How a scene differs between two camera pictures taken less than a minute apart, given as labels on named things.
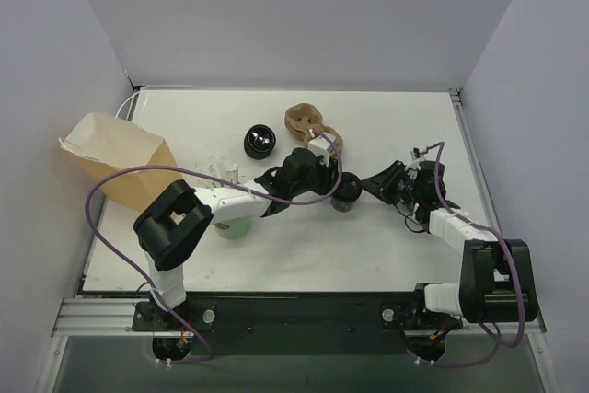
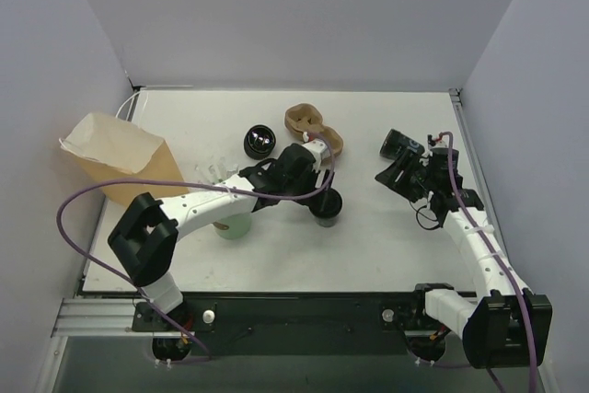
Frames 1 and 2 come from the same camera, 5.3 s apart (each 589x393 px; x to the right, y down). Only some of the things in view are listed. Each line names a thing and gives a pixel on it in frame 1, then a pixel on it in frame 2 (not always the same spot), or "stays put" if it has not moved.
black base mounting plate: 304,323 stays put
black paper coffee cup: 341,206 -> 327,222
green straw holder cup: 233,227 stays put
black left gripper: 329,177 stays put
